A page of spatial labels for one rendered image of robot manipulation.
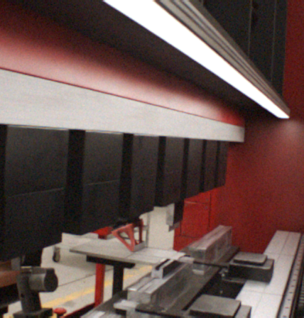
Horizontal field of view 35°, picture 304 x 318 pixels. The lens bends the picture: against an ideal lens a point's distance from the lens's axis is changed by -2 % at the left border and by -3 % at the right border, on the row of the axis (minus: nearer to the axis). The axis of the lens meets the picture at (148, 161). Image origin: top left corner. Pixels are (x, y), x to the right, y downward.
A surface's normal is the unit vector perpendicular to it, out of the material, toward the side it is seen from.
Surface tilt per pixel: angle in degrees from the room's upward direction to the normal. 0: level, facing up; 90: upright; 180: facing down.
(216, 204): 90
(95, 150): 90
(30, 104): 90
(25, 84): 90
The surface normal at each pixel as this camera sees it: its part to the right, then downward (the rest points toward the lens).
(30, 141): 0.94, 0.08
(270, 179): -0.34, 0.03
